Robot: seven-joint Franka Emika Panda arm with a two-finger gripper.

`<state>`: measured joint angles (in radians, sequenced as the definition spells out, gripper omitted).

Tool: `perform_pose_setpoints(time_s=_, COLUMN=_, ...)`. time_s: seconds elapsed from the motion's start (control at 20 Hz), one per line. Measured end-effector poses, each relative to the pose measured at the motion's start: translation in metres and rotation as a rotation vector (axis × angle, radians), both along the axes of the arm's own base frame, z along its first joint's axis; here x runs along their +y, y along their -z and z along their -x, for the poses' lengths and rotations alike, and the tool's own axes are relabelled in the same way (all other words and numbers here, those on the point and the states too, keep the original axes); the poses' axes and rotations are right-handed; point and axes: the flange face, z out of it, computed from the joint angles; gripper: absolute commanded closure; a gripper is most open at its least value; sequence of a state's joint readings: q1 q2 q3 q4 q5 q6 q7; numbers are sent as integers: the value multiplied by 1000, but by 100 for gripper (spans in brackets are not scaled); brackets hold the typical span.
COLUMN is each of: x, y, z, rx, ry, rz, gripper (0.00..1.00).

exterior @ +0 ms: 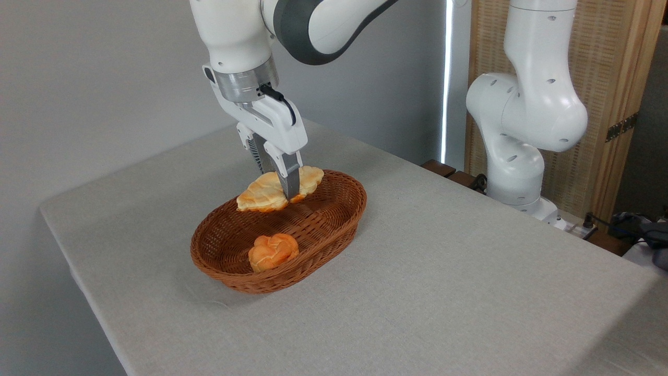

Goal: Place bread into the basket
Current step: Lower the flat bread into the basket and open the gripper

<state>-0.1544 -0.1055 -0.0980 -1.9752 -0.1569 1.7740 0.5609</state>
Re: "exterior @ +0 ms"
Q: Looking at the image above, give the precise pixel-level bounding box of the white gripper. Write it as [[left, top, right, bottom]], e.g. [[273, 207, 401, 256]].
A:
[[202, 64, 308, 201]]

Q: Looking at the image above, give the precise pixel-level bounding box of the leaf-shaped pale bread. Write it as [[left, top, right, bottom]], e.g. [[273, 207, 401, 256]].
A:
[[236, 166, 325, 213]]

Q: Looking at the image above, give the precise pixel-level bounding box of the brown wicker oval basket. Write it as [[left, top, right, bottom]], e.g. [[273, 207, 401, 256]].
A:
[[190, 169, 367, 295]]

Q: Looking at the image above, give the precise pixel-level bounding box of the small round orange bread roll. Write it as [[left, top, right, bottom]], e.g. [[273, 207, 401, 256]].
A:
[[248, 233, 300, 273]]

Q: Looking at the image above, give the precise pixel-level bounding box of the brown wooden block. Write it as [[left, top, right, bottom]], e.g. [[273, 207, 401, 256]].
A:
[[448, 171, 479, 190], [421, 159, 457, 179]]

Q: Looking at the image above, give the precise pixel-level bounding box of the grey tablecloth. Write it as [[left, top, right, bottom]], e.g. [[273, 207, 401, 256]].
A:
[[39, 117, 668, 376]]

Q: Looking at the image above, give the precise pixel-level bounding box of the white power strip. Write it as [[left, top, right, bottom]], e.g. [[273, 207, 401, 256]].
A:
[[565, 222, 599, 241]]

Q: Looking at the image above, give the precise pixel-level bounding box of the metal screen hinge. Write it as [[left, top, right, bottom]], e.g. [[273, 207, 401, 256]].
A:
[[605, 112, 638, 143]]

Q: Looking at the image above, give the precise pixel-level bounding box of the dark grey device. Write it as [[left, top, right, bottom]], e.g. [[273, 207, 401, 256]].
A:
[[608, 209, 668, 272]]

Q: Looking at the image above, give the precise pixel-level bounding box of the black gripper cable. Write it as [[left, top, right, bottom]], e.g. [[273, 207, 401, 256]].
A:
[[259, 84, 297, 126]]

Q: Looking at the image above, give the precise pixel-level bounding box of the black power plug with cable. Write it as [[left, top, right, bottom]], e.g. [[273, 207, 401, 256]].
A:
[[583, 213, 648, 242]]

